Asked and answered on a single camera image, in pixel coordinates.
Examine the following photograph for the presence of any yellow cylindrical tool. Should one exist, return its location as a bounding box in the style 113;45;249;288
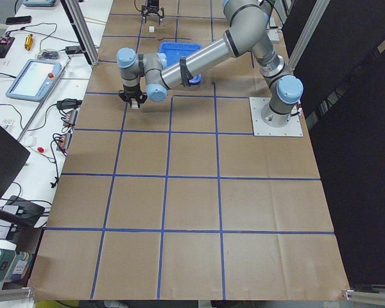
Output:
24;34;33;51

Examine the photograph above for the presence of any black smartphone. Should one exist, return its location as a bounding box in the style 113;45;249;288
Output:
5;15;32;25

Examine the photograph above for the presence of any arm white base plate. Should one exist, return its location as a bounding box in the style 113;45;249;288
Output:
249;97;304;137
267;26;280;44

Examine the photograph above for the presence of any black monitor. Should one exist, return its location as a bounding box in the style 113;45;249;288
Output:
0;125;30;198

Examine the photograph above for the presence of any black power adapter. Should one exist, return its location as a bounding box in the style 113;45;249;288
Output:
65;46;83;55

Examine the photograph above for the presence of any teach pendant tablet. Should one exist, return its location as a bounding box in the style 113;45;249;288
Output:
6;59;62;102

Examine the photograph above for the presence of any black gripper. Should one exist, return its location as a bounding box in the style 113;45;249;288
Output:
141;0;164;23
118;86;147;108

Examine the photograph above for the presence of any aluminium frame post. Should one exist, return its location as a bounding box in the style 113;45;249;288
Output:
60;0;99;67

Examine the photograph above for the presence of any blue plastic tray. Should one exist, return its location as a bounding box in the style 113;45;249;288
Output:
158;42;202;67

